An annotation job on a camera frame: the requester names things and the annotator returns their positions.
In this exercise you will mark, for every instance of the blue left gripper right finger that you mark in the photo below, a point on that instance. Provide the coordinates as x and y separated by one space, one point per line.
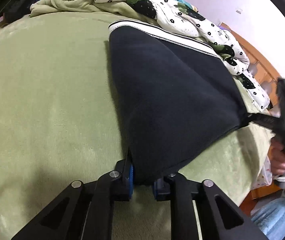
161 188

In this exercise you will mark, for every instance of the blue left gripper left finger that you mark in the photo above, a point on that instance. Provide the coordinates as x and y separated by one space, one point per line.
129 180

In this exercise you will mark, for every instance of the black garment on headboard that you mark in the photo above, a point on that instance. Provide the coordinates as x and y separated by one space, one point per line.
16 9

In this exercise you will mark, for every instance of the white floral quilt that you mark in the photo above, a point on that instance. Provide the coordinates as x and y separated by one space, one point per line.
174 17

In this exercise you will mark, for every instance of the black pants with white stripe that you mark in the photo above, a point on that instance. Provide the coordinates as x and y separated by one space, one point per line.
176 97

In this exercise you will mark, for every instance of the green fleece bed sheet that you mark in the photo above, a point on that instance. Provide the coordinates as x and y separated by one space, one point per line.
58 124

